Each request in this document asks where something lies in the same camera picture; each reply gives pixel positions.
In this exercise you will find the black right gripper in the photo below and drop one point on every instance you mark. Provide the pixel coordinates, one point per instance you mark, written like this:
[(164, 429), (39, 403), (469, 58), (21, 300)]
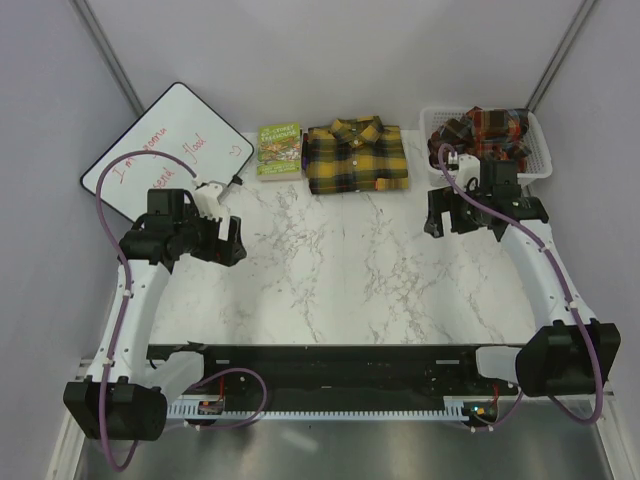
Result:
[(442, 200)]

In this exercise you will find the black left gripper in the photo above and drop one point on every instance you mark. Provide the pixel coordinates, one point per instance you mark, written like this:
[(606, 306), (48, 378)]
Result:
[(225, 252)]

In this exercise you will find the red brown plaid shirt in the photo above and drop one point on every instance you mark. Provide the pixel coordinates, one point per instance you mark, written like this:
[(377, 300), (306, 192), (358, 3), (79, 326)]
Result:
[(495, 134)]

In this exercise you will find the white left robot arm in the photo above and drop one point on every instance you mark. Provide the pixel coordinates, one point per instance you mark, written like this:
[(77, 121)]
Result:
[(120, 396)]

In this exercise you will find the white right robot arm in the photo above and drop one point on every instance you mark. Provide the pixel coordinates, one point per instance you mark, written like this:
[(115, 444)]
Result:
[(571, 352)]

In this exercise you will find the folded yellow plaid shirt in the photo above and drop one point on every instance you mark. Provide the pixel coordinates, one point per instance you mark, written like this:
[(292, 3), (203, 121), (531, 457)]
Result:
[(356, 155)]

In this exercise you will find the white dry-erase board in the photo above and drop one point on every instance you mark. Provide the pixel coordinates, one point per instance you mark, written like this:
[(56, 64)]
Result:
[(179, 134)]

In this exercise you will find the green treehouse book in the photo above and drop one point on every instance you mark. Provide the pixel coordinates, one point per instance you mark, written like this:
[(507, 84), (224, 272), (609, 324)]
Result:
[(279, 152)]

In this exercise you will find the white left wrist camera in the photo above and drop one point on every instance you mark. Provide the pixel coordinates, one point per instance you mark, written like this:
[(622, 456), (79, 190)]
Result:
[(206, 201)]

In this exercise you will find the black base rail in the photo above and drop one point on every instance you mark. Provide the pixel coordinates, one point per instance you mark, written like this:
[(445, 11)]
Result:
[(309, 379)]

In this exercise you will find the white slotted cable duct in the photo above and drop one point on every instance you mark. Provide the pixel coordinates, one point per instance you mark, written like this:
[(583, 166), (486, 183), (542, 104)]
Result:
[(191, 408)]

